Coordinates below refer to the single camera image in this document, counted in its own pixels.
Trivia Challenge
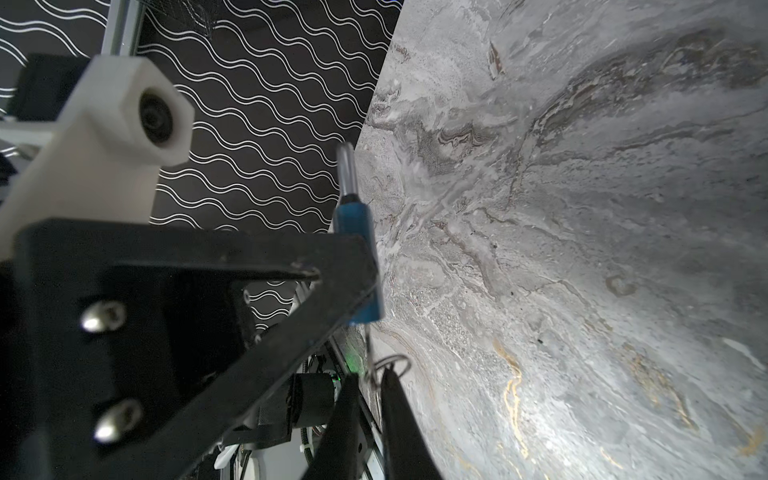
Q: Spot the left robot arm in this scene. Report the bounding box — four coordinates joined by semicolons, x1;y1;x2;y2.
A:
1;219;377;479

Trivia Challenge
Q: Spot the blue padlock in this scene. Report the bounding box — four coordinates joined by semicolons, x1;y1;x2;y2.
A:
331;141;386;326

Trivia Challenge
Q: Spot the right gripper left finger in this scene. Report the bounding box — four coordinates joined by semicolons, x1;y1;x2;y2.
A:
302;374;361;480

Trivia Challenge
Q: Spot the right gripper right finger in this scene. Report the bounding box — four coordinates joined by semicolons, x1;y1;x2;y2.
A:
379;368;442;480

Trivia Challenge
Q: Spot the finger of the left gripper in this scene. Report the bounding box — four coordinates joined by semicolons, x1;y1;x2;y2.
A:
11;219;377;479

